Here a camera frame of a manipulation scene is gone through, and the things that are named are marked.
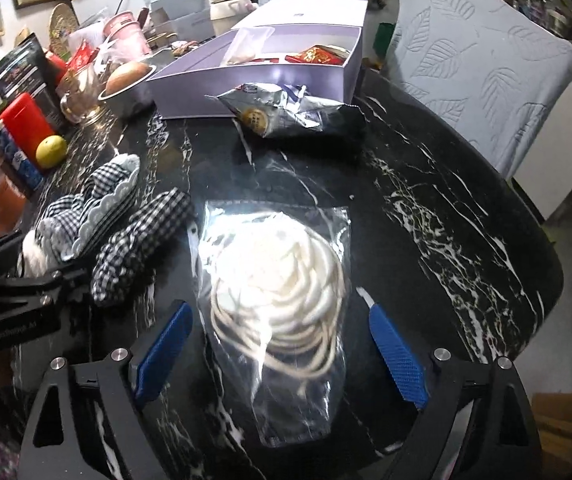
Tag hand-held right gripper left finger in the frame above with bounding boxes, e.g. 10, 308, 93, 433
18, 301, 194, 480

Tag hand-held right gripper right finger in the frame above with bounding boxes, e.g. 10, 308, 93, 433
368, 305, 542, 480

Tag plush doll with glasses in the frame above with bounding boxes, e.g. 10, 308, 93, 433
18, 154, 197, 308

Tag clear bag of white cord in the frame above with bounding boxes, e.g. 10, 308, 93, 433
197, 200, 351, 448

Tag lavender gift box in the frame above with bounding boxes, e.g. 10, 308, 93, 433
146, 0, 369, 120

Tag silver purple snack bag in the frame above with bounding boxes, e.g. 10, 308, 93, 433
205, 82, 367, 140

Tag clear zip bag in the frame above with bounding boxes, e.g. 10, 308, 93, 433
221, 27, 277, 67

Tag red snack packet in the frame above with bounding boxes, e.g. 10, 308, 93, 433
286, 45, 354, 66

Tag yellow lemon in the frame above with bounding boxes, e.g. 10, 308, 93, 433
36, 135, 69, 170

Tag red canister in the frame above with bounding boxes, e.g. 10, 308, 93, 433
0, 92, 56, 161

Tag glass pitcher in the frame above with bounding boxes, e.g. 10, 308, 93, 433
58, 62, 104, 123

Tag black printed bag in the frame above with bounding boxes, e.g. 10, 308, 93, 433
0, 34, 66, 131

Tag metal bowl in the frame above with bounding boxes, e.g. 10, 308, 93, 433
98, 62, 157, 118

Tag red paper packet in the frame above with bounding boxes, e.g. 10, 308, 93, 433
68, 42, 99, 71

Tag round orange fruit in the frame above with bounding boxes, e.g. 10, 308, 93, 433
106, 61, 151, 95

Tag woven round plate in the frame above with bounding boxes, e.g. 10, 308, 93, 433
48, 3, 80, 53

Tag pink cups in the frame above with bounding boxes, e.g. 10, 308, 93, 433
103, 10, 151, 58

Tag white cabinet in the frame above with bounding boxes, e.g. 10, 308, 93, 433
513, 57, 572, 221

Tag white cardboard box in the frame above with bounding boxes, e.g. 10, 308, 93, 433
150, 0, 217, 43

